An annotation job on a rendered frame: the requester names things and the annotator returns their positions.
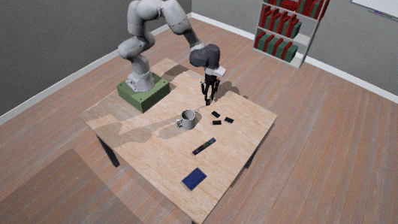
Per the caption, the grey mug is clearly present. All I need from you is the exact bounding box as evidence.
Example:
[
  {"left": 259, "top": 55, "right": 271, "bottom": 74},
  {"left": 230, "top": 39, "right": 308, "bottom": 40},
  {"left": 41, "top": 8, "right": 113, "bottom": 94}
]
[{"left": 176, "top": 109, "right": 195, "bottom": 130}]

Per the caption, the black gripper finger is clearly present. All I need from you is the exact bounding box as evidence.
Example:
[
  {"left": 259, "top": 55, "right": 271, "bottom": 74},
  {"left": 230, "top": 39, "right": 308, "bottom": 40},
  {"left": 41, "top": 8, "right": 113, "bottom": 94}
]
[
  {"left": 211, "top": 79, "right": 220, "bottom": 100},
  {"left": 201, "top": 81, "right": 210, "bottom": 101}
]

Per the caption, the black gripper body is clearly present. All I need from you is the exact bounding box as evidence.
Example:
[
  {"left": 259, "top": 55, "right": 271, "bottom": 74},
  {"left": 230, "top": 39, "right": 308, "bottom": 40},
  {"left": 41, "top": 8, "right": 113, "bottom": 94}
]
[{"left": 204, "top": 73, "right": 217, "bottom": 86}]

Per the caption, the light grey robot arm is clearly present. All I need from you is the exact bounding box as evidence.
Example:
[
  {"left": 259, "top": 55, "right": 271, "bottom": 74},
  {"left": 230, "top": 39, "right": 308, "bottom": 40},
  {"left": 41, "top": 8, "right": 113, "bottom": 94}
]
[{"left": 118, "top": 0, "right": 226, "bottom": 92}]

